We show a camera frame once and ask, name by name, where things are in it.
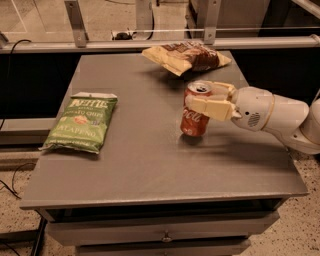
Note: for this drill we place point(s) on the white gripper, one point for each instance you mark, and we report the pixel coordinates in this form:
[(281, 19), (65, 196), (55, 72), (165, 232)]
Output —
[(252, 108)]

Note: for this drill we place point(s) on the red coke can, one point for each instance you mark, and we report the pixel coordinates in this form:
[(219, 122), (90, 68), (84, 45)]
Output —
[(194, 124)]

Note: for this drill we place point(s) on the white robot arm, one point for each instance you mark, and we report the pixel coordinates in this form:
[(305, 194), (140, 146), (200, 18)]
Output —
[(295, 124)]

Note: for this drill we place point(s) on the yellow brown chips bag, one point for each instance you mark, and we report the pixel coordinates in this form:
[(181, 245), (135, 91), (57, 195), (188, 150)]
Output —
[(181, 57)]

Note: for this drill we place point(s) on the white power strip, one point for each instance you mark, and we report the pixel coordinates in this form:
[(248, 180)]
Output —
[(131, 35)]

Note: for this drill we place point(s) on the grey cabinet top drawer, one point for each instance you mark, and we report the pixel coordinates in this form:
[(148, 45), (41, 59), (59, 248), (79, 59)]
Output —
[(153, 229)]

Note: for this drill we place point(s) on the grey cabinet drawer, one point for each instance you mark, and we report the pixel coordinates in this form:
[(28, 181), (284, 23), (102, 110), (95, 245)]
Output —
[(153, 229), (201, 247)]

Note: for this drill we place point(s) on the green jalapeno chips bag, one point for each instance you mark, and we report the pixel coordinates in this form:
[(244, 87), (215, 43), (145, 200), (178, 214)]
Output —
[(83, 124)]

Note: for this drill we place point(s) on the grey cabinet lower drawer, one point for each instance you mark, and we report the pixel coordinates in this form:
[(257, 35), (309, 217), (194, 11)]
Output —
[(201, 247)]

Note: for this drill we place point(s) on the metal drawer knob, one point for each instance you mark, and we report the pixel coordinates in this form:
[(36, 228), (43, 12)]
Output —
[(166, 238)]

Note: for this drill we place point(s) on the grey metal railing frame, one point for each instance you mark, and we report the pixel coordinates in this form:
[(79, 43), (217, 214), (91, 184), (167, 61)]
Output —
[(55, 26)]

